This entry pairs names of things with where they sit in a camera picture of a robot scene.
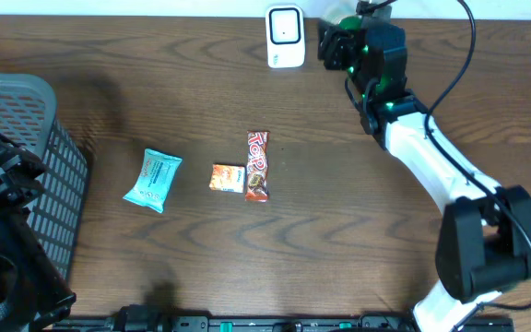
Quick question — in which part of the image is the green lid jar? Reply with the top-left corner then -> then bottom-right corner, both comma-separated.
318,0 -> 362,30

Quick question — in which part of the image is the red Top chocolate bar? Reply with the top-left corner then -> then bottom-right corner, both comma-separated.
245,131 -> 269,202

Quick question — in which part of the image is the small orange box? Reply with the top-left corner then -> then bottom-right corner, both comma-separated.
209,164 -> 245,194

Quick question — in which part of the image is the teal wet wipes pack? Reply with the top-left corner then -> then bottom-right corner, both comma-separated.
124,148 -> 183,213

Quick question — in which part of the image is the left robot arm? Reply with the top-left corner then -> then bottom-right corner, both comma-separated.
0,134 -> 77,331

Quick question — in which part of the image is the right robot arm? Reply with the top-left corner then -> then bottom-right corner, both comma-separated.
317,16 -> 531,331

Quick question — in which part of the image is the white barcode scanner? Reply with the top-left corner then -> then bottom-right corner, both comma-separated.
265,5 -> 306,68

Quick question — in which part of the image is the grey plastic basket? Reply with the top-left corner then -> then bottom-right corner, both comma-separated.
0,73 -> 89,279

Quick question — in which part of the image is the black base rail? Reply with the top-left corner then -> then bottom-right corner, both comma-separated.
52,303 -> 515,332

